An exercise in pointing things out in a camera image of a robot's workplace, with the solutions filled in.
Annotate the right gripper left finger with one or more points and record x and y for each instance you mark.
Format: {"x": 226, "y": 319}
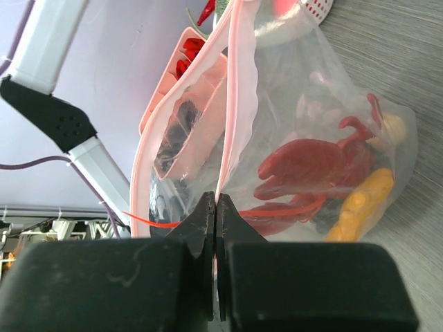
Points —
{"x": 136, "y": 284}

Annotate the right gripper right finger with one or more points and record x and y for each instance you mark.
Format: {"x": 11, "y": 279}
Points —
{"x": 305, "y": 286}

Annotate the red plastic lobster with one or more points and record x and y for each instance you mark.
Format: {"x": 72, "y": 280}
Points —
{"x": 296, "y": 180}

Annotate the orange toy carrots bunch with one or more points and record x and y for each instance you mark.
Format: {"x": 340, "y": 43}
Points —
{"x": 363, "y": 208}

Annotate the clear zip top bag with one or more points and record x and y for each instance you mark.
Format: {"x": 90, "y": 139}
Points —
{"x": 274, "y": 95}

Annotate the beige toy garlic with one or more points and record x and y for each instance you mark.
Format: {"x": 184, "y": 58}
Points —
{"x": 396, "y": 129}

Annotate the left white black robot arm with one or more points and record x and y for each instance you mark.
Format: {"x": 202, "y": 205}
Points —
{"x": 45, "y": 36}

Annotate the dark patterned food pieces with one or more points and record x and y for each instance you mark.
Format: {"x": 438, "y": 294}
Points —
{"x": 180, "y": 155}

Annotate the pink compartment tray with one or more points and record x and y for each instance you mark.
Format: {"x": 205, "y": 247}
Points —
{"x": 210, "y": 87}

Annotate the red felt pieces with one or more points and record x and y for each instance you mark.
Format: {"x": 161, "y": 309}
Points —
{"x": 191, "y": 48}

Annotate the red toy chili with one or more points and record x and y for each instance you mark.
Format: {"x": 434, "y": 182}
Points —
{"x": 206, "y": 12}

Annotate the white plastic basket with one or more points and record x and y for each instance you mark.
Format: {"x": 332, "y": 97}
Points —
{"x": 279, "y": 22}

